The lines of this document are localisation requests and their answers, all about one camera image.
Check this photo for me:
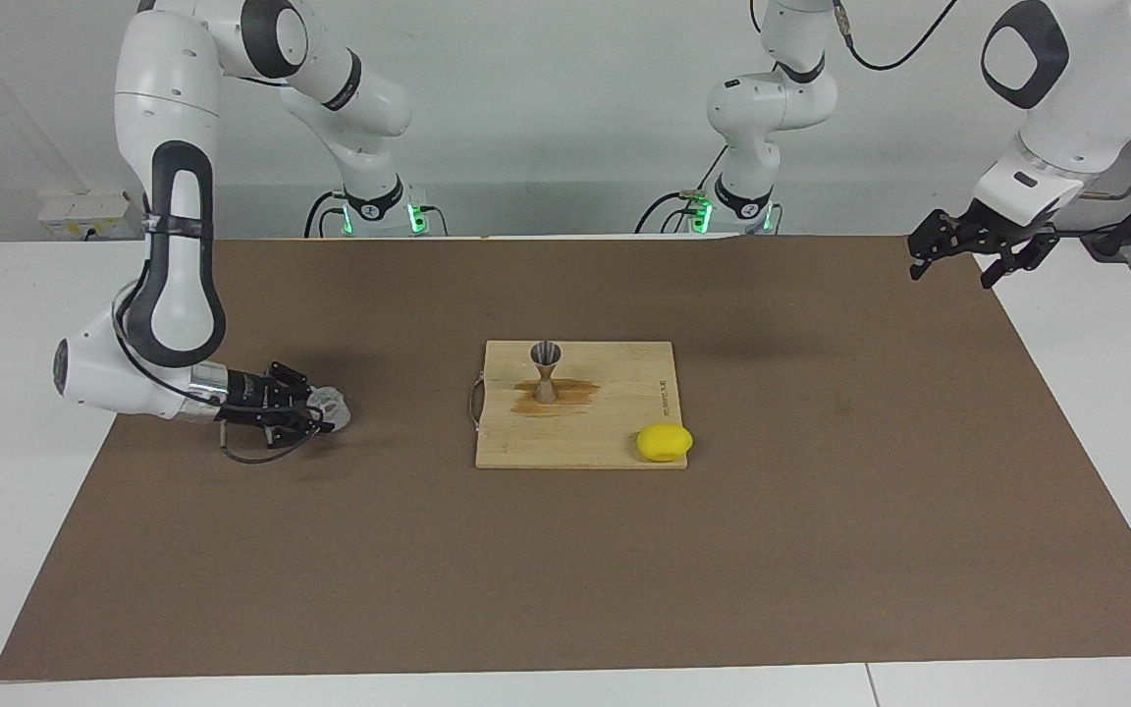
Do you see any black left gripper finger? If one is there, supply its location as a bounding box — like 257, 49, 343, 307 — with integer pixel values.
907, 209, 964, 282
980, 236, 1059, 290

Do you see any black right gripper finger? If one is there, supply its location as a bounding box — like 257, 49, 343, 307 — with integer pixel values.
266, 361, 316, 399
261, 408, 326, 450

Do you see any clear plastic measuring cup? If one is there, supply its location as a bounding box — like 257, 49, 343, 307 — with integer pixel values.
308, 386, 352, 433

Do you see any steel double jigger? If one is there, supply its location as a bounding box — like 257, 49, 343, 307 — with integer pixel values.
529, 341, 564, 405

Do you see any brown table mat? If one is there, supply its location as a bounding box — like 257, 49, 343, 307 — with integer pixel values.
0, 236, 1131, 680

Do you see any bamboo cutting board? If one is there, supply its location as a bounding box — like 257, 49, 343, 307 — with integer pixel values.
467, 341, 689, 469

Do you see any yellow lemon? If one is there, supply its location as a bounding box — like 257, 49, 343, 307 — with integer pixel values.
636, 423, 695, 462

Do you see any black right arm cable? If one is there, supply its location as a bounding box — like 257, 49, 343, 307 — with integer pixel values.
112, 280, 323, 465

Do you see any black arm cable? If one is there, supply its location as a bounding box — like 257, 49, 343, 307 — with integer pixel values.
831, 0, 1131, 202
112, 280, 323, 465

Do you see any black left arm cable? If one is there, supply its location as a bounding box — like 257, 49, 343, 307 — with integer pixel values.
831, 0, 1131, 202

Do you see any white wall socket box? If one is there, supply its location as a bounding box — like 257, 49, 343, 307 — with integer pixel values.
38, 191, 149, 240

